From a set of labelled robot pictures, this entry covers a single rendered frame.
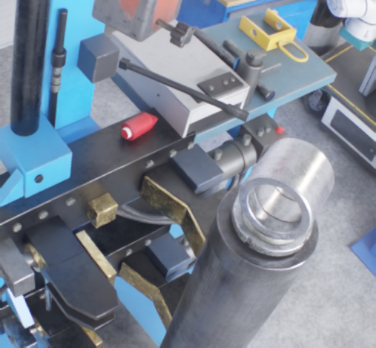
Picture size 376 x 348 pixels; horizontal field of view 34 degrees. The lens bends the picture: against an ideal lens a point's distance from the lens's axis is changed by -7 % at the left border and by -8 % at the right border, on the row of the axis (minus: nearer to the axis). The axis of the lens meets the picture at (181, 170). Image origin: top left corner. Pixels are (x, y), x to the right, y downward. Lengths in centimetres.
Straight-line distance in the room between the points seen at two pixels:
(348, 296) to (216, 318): 177
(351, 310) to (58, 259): 176
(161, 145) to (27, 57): 56
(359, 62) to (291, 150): 276
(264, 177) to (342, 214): 231
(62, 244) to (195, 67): 68
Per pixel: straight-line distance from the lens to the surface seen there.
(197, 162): 191
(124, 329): 255
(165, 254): 227
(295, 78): 227
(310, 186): 111
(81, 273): 166
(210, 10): 287
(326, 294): 307
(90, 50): 164
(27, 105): 161
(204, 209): 184
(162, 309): 221
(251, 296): 129
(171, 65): 195
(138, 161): 182
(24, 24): 144
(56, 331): 210
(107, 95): 354
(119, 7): 96
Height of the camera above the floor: 243
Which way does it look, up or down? 48 degrees down
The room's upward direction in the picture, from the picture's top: 17 degrees clockwise
